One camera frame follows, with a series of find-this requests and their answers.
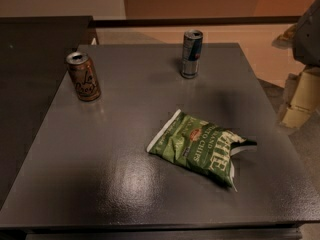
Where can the silver blue energy drink can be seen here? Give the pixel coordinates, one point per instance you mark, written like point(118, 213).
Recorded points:
point(192, 45)

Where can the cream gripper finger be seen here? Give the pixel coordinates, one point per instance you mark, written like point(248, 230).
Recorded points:
point(301, 97)

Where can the green jalapeno chip bag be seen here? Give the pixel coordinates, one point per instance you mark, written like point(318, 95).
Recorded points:
point(200, 146)

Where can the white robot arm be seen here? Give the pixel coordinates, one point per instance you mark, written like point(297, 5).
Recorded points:
point(304, 37)

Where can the orange LaCroix can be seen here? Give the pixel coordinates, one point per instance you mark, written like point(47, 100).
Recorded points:
point(83, 75)

